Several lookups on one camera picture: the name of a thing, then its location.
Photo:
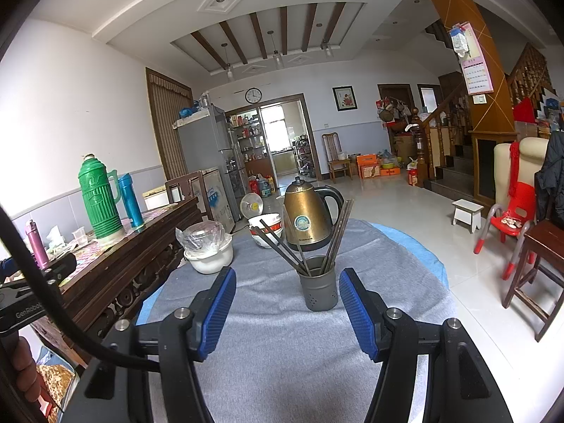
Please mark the kitchen shelf with bottles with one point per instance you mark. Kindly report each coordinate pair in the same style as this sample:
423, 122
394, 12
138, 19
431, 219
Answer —
249, 136

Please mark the grey perforated utensil holder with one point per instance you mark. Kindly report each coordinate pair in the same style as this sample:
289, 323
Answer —
317, 288

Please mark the white bowl with red print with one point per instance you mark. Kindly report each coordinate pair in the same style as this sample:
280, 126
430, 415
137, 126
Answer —
266, 233

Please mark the beige armchair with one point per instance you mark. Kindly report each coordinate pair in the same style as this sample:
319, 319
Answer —
528, 158

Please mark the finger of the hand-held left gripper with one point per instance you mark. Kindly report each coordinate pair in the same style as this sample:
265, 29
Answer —
6, 268
61, 268

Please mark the clear plastic cup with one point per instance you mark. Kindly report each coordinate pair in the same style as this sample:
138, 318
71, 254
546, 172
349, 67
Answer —
80, 237

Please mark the dark carved wooden chair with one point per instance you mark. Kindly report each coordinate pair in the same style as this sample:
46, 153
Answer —
187, 185

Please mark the orange cardboard boxes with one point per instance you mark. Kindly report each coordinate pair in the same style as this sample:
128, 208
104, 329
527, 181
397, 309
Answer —
368, 165

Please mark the dark wooden sideboard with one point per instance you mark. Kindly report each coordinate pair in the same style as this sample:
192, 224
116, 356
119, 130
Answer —
132, 264

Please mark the gold electric kettle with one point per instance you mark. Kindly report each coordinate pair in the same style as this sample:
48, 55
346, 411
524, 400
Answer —
306, 216

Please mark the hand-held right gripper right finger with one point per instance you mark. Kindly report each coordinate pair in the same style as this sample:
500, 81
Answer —
359, 313

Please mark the white pot with plastic cover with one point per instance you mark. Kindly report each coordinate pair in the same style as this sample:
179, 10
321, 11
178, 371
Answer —
207, 251

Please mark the blue thermos bottle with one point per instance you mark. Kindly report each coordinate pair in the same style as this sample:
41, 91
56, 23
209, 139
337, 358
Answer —
131, 202

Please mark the framed wall picture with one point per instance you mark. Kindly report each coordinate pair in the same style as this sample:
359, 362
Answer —
344, 98

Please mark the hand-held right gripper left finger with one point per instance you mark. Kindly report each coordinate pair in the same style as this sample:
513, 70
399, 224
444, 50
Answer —
220, 313

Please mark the dark jacket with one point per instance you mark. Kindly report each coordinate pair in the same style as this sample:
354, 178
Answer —
550, 172

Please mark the bunch of steel chopsticks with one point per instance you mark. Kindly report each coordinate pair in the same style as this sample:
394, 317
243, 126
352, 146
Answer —
339, 233

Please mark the red scarf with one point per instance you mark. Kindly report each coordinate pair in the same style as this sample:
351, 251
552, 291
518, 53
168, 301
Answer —
513, 167

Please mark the person's left hand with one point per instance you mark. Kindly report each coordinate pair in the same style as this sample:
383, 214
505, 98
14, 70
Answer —
24, 363

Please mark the green thermos flask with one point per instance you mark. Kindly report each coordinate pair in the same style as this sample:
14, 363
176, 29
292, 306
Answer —
99, 202

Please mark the blue water jug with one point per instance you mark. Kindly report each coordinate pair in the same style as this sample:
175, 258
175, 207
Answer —
265, 188

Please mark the wall calendar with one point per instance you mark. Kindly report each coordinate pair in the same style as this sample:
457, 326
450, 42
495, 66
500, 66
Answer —
476, 66

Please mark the dark wooden stool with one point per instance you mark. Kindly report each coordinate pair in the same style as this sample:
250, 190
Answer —
542, 238

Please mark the white chest freezer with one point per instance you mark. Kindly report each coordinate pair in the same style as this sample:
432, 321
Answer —
216, 196

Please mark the pendant ceiling lamp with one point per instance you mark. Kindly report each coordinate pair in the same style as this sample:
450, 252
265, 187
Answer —
229, 72
277, 59
326, 48

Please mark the wooden pillar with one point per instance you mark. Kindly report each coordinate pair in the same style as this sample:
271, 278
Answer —
480, 13

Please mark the small white fan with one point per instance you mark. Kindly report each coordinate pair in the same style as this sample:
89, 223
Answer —
252, 205

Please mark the blue tablecloth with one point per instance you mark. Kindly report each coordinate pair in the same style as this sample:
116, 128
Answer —
434, 264

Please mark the red carton box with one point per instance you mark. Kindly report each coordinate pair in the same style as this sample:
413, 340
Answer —
413, 177

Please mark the grey refrigerator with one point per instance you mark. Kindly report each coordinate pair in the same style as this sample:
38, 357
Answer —
205, 145

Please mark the plastic bag of snacks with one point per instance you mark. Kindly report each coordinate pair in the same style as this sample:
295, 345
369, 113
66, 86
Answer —
50, 379

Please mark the red plastic child chair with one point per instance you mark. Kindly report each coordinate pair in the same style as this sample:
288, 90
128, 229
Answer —
515, 211

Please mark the brown wooden door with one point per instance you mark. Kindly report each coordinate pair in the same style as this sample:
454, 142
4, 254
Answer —
169, 132

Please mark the grey tablecloth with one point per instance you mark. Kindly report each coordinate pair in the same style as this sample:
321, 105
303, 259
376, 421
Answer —
273, 339

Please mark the wooden dining chair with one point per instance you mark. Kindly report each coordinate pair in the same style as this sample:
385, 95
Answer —
333, 152

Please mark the small white stool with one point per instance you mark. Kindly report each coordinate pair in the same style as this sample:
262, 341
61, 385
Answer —
467, 211

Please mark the blue plastic basin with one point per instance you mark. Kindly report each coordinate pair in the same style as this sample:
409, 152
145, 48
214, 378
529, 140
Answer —
187, 111

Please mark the wooden staircase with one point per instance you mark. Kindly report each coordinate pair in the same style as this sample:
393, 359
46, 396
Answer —
454, 158

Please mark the white storage box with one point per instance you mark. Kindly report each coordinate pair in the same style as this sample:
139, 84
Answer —
155, 197

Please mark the white tissue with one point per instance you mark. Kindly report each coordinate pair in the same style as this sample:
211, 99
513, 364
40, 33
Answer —
55, 238

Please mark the purple water bottle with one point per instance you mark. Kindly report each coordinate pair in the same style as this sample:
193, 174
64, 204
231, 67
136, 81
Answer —
37, 246

